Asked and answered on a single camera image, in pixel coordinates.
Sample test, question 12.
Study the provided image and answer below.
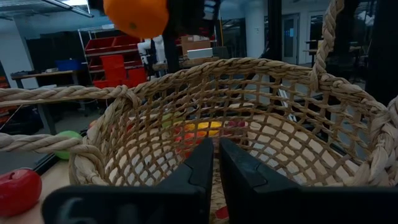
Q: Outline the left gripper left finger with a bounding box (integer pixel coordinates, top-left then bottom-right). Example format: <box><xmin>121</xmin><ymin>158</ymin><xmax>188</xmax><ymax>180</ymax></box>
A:
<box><xmin>42</xmin><ymin>138</ymin><xmax>215</xmax><ymax>224</ymax></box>

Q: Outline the wooden workbench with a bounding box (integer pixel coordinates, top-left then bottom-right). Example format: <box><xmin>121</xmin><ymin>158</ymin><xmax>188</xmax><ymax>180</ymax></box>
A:
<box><xmin>11</xmin><ymin>70</ymin><xmax>91</xmax><ymax>134</ymax></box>

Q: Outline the cardboard box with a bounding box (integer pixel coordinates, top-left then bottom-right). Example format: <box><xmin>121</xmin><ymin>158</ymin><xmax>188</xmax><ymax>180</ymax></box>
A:
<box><xmin>181</xmin><ymin>34</ymin><xmax>210</xmax><ymax>55</ymax></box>

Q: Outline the yellow bell pepper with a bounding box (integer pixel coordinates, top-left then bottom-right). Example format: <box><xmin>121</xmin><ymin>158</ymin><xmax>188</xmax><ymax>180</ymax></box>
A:
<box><xmin>185</xmin><ymin>121</ymin><xmax>223</xmax><ymax>138</ymax></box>

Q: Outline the blue bin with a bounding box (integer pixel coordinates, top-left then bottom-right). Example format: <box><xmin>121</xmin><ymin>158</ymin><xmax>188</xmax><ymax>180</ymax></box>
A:
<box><xmin>55</xmin><ymin>58</ymin><xmax>83</xmax><ymax>72</ymax></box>

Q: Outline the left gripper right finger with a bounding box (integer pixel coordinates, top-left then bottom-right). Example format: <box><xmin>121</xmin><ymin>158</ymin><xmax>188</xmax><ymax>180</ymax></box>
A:
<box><xmin>219</xmin><ymin>138</ymin><xmax>398</xmax><ymax>224</ymax></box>

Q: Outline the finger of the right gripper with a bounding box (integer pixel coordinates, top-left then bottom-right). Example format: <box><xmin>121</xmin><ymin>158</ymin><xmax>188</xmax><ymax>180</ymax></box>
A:
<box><xmin>161</xmin><ymin>0</ymin><xmax>182</xmax><ymax>74</ymax></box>

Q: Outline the grey door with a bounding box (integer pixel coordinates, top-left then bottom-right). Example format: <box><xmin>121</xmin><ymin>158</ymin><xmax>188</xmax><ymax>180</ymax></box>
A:
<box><xmin>281</xmin><ymin>14</ymin><xmax>299</xmax><ymax>65</ymax></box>

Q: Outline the red and orange fruit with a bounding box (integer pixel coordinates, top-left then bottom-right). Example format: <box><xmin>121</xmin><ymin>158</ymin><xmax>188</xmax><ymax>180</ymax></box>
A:
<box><xmin>0</xmin><ymin>167</ymin><xmax>43</xmax><ymax>218</ymax></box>

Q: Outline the green pear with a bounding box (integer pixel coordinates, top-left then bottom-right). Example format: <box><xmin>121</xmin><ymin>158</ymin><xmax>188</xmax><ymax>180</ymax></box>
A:
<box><xmin>160</xmin><ymin>112</ymin><xmax>184</xmax><ymax>129</ymax></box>

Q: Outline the red tomato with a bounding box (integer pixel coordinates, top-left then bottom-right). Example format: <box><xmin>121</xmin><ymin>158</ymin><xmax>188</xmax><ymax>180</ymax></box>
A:
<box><xmin>175</xmin><ymin>130</ymin><xmax>203</xmax><ymax>156</ymax></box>

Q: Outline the white box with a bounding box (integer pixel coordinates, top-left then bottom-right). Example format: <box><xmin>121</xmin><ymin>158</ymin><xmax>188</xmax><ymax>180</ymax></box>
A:
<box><xmin>186</xmin><ymin>47</ymin><xmax>214</xmax><ymax>60</ymax></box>

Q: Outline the ceiling light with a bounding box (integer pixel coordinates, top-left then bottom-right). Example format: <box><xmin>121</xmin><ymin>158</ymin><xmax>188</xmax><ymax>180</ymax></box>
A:
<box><xmin>40</xmin><ymin>0</ymin><xmax>94</xmax><ymax>18</ymax></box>

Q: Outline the dark red pomegranate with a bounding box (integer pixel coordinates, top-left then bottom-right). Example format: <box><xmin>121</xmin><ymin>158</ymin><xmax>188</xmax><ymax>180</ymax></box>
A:
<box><xmin>223</xmin><ymin>119</ymin><xmax>248</xmax><ymax>141</ymax></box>

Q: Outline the woven wicker basket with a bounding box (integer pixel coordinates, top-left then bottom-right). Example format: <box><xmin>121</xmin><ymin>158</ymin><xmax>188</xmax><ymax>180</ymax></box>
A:
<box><xmin>0</xmin><ymin>0</ymin><xmax>398</xmax><ymax>224</ymax></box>

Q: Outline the green apple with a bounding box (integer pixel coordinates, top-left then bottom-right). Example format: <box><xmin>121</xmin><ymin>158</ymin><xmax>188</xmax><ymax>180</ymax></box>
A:
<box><xmin>53</xmin><ymin>129</ymin><xmax>84</xmax><ymax>161</ymax></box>

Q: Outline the red apple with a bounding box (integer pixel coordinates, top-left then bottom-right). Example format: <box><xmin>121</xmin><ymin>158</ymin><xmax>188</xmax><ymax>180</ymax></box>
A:
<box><xmin>214</xmin><ymin>205</ymin><xmax>230</xmax><ymax>220</ymax></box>

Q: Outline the shelf with red bins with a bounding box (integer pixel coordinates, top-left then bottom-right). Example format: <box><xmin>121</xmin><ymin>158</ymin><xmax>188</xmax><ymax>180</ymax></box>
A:
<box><xmin>77</xmin><ymin>26</ymin><xmax>150</xmax><ymax>90</ymax></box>

